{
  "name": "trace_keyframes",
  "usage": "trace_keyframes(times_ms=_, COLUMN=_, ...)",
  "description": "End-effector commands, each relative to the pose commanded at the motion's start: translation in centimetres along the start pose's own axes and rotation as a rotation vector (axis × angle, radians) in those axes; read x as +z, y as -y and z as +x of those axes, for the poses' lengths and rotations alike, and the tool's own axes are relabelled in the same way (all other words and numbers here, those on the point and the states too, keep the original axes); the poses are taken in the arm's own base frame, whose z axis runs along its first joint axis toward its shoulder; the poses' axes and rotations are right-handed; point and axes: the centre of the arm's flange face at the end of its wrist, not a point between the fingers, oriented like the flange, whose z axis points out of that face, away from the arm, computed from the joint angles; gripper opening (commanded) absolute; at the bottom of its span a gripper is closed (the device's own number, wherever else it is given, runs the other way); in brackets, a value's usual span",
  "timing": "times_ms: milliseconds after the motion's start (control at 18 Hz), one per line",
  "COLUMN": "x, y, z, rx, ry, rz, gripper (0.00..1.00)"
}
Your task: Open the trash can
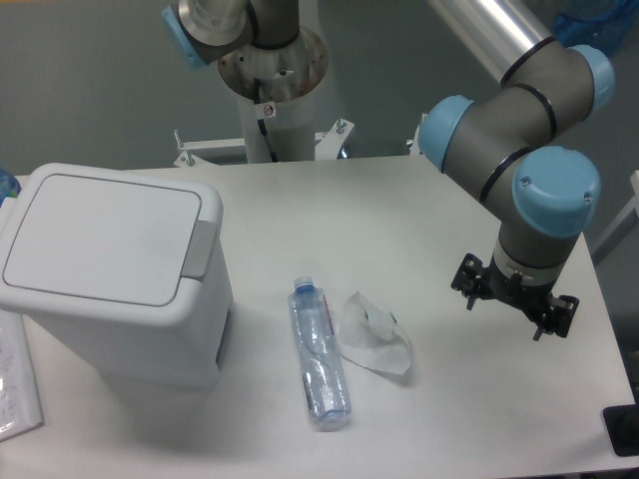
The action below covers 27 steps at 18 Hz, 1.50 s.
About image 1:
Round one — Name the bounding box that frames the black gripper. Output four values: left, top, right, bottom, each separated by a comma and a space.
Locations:
450, 253, 579, 341

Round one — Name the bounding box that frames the blue bottle top left edge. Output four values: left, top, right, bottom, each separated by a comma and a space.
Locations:
0, 168, 22, 205

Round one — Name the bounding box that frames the black device at table edge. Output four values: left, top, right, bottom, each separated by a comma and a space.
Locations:
602, 404, 638, 457

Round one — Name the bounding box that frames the white frame leg right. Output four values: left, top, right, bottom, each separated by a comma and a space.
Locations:
591, 171, 638, 266

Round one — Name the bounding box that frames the white push-lid trash can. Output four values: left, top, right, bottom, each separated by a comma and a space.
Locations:
1, 164, 233, 388

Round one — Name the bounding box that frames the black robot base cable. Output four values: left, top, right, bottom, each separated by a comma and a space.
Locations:
252, 78, 280, 163

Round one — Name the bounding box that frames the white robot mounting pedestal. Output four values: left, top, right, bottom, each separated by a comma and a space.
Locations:
172, 27, 356, 168

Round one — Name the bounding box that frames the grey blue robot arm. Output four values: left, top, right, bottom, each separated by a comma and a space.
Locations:
162, 1, 615, 337

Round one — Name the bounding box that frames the blue water jug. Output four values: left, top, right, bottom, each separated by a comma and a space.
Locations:
551, 0, 638, 56

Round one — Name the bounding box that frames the crumpled white plastic wrapper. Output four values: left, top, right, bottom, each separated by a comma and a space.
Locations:
336, 291, 412, 376

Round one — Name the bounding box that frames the crushed clear plastic bottle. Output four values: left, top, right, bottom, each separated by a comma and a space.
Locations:
288, 276, 351, 431

